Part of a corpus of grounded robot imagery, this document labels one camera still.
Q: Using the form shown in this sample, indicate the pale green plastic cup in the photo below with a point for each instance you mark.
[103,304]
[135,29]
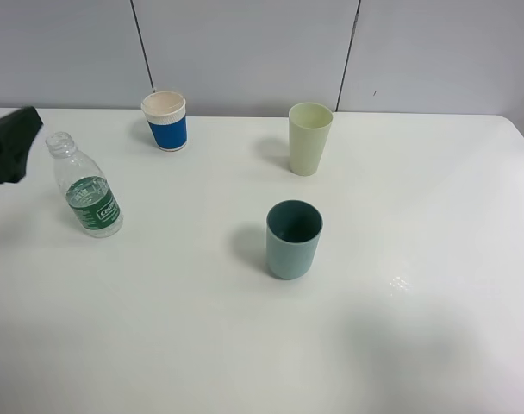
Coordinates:
[309,126]

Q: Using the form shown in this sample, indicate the teal plastic cup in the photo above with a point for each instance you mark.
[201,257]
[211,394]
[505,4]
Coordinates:
[293,229]

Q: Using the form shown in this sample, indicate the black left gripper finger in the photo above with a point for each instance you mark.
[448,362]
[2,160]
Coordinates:
[18,131]

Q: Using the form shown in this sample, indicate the blue white paper cup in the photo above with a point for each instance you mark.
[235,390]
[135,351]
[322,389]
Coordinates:
[165,112]

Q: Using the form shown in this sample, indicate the clear bottle green label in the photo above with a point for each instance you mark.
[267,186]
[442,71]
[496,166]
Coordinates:
[84,187]

